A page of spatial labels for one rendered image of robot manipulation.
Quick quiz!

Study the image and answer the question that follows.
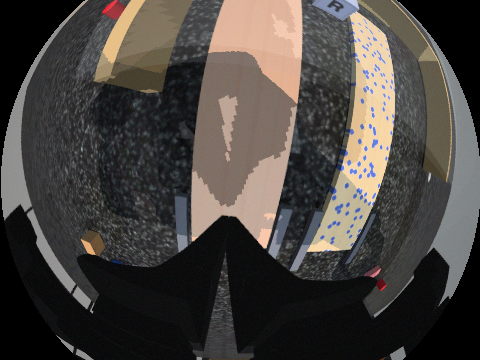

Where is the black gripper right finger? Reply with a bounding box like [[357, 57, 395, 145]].
[[225, 216, 377, 355]]

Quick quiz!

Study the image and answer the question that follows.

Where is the tan cube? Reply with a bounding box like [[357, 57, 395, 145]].
[[80, 231, 105, 256]]

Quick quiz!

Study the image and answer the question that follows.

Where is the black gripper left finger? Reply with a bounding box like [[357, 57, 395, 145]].
[[77, 215, 229, 352]]

